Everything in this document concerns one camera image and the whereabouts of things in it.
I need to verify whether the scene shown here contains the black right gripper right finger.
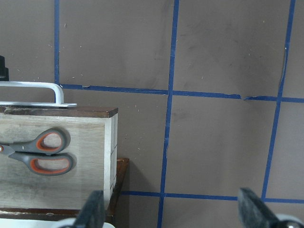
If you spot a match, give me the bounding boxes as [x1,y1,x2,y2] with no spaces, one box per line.
[237,188,279,228]

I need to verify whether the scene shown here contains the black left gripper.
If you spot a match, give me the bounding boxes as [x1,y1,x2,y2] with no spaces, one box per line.
[0,56,9,79]

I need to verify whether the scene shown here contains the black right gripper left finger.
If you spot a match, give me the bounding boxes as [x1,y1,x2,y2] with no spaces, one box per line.
[73,190,105,228]

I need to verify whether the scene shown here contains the grey orange handled scissors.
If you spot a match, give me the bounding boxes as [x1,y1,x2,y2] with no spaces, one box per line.
[0,128,74,176]

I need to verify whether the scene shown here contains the dark brown wooden cabinet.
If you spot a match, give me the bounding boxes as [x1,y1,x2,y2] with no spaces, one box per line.
[0,158,129,228]

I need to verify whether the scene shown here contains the wooden drawer with white handle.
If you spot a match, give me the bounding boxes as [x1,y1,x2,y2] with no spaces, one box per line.
[0,81,118,209]

